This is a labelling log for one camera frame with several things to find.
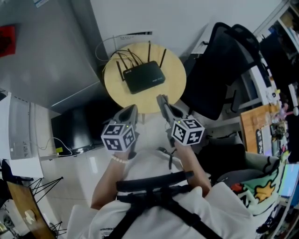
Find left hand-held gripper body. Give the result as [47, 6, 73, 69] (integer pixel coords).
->
[100, 109, 139, 154]

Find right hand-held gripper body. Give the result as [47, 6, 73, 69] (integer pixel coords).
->
[164, 104, 206, 148]

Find black router with antennas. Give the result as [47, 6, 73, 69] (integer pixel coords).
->
[116, 41, 167, 95]

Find person's left forearm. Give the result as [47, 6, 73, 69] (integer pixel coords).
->
[90, 152, 130, 210]

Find person's right forearm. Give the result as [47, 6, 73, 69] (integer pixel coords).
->
[174, 140, 212, 197]

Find round wooden table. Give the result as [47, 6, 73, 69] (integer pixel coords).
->
[103, 42, 187, 114]

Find black floor cabinet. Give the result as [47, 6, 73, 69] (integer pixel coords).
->
[50, 100, 126, 156]

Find black mesh office chair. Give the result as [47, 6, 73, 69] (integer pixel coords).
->
[180, 22, 261, 121]

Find cluttered wooden desk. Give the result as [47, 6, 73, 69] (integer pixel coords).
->
[240, 104, 290, 155]

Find white power strip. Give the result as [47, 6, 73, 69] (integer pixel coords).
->
[113, 30, 153, 42]

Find grey armchair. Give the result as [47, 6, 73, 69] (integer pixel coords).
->
[216, 151, 281, 185]

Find white keyboard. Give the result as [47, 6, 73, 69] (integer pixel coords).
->
[256, 125, 273, 155]

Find person's white shirt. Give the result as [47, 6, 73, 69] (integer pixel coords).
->
[67, 147, 257, 239]

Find green cartoon blanket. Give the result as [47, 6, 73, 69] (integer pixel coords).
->
[230, 153, 287, 234]

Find white appliance box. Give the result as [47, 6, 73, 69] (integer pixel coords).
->
[7, 95, 45, 178]

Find lit blue screen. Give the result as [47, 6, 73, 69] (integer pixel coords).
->
[277, 163, 299, 197]

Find dark wooden side table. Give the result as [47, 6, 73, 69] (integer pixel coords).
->
[6, 181, 56, 239]

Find cluttered white shelf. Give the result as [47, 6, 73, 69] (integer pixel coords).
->
[253, 0, 299, 98]

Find red paper decoration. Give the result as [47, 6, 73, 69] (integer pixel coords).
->
[0, 24, 16, 58]

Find white bead bracelet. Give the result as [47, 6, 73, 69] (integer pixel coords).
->
[111, 154, 130, 164]

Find yellow network cable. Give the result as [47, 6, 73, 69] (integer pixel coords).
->
[102, 49, 139, 72]

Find black chest harness straps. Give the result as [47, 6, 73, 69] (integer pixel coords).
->
[115, 170, 224, 239]

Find white looped cable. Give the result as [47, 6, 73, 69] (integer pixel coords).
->
[95, 38, 117, 63]

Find black wire table legs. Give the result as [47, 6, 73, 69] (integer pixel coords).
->
[27, 176, 64, 204]

